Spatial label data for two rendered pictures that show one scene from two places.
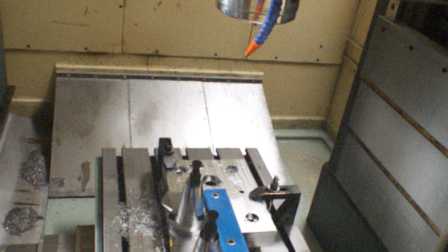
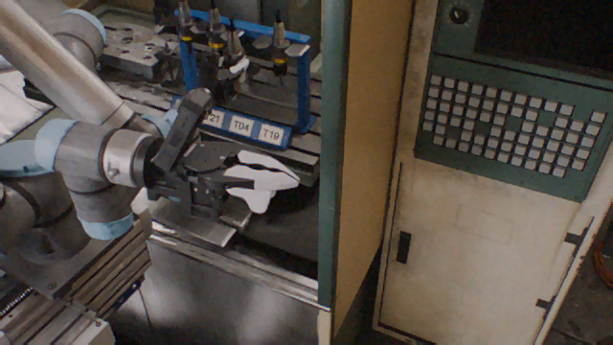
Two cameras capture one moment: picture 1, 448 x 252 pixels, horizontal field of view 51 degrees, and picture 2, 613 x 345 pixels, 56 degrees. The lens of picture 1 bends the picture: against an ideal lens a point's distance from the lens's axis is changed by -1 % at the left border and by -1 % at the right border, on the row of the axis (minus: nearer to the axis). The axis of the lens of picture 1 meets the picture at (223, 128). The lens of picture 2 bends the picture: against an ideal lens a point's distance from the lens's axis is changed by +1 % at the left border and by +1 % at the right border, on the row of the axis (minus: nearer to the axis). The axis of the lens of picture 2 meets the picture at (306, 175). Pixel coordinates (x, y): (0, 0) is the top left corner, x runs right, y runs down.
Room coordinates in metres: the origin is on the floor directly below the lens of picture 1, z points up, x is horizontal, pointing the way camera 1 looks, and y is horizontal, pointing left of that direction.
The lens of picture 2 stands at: (-0.86, 1.01, 2.06)
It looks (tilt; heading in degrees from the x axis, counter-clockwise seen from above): 42 degrees down; 313
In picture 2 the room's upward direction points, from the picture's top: straight up
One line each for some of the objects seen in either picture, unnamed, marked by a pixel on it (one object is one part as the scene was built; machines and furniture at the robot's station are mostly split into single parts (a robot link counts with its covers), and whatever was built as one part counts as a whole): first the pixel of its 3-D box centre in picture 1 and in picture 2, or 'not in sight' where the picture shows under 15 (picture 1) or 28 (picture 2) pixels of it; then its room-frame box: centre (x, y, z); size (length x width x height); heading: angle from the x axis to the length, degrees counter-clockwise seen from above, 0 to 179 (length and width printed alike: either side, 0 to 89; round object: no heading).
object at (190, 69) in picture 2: not in sight; (188, 58); (0.63, -0.01, 1.05); 0.10 x 0.05 x 0.30; 108
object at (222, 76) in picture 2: not in sight; (213, 90); (0.27, 0.17, 1.17); 0.12 x 0.08 x 0.09; 108
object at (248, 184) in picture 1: (213, 200); (139, 49); (0.94, -0.01, 0.97); 0.29 x 0.23 x 0.05; 18
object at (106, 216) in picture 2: not in sight; (107, 194); (-0.20, 0.74, 1.46); 0.11 x 0.08 x 0.11; 117
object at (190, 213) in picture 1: (192, 200); (184, 11); (0.56, 0.03, 1.26); 0.04 x 0.04 x 0.07
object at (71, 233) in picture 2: not in sight; (49, 219); (0.09, 0.76, 1.21); 0.15 x 0.15 x 0.10
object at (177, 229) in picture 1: (188, 223); (186, 24); (0.56, 0.03, 1.21); 0.06 x 0.06 x 0.03
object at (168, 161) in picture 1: (166, 159); not in sight; (1.07, 0.14, 0.97); 0.13 x 0.03 x 0.15; 18
